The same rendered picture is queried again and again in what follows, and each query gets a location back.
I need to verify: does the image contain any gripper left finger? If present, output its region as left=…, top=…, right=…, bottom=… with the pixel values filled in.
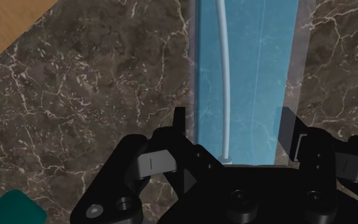
left=69, top=106, right=226, bottom=224

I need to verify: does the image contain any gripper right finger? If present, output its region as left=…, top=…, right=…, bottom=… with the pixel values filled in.
left=277, top=106, right=358, bottom=207

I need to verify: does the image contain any blue translucent bottle with tube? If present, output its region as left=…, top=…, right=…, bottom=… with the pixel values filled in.
left=189, top=0, right=317, bottom=167

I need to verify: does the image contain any teal rounded object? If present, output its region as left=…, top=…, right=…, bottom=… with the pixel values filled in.
left=0, top=189, right=48, bottom=224

